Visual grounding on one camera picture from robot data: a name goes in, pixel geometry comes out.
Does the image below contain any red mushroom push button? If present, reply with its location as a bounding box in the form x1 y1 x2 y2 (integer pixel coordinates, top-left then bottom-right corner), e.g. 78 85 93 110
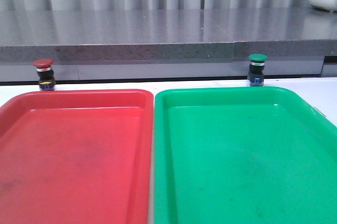
33 58 56 91

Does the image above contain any green mushroom push button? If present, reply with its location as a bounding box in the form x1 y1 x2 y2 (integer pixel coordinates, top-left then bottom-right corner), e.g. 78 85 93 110
247 54 268 87

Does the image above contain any grey granite countertop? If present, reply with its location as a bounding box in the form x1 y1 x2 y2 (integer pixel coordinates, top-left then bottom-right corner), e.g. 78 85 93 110
1 8 336 83

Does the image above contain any green plastic tray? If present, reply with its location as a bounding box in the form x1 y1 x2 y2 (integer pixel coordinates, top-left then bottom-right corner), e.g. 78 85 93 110
154 87 336 223

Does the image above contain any red plastic tray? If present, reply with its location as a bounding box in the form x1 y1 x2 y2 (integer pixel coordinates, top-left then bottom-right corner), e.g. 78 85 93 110
1 89 153 223

